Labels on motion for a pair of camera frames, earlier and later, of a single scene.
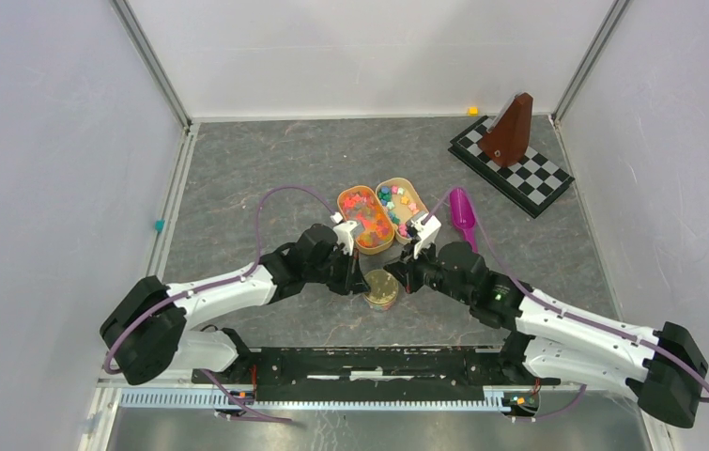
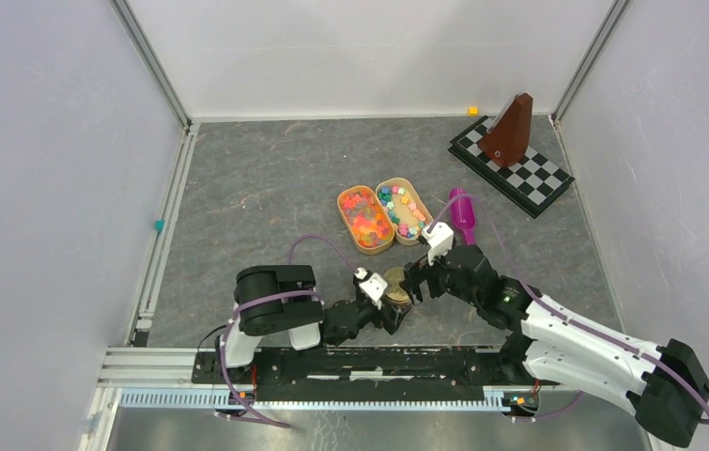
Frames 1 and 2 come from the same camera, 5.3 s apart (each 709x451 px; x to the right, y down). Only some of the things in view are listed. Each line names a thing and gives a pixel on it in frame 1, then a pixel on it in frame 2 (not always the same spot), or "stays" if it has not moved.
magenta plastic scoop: (463, 213) stays
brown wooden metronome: (506, 140) stays
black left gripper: (353, 279) → (396, 316)
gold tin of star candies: (402, 203) stays
